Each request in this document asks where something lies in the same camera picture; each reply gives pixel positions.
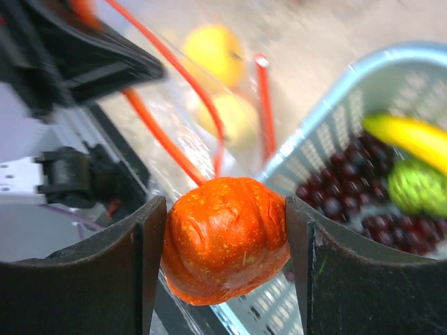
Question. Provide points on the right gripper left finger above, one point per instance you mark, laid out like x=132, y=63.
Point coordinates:
x=105, y=284

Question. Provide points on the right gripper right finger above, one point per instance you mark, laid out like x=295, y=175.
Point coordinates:
x=348, y=284

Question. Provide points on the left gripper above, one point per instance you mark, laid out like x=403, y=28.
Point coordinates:
x=49, y=57

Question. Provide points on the orange tangerine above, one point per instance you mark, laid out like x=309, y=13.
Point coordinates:
x=224, y=239

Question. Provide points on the yellow apple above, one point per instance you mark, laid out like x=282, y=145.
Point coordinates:
x=214, y=56

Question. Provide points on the clear zip top bag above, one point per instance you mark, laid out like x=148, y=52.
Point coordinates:
x=182, y=136

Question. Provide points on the pale yellow pear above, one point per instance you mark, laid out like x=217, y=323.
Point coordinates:
x=240, y=120

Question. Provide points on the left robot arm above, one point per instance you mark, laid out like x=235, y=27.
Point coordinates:
x=80, y=179

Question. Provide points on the dark grape bunch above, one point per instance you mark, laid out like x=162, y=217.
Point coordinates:
x=352, y=190

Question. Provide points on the green custard apple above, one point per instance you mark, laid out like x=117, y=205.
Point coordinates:
x=416, y=187

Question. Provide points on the yellow banana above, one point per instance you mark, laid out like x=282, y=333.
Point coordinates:
x=422, y=140

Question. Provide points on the light blue plastic basket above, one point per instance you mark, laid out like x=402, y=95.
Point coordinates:
x=407, y=79

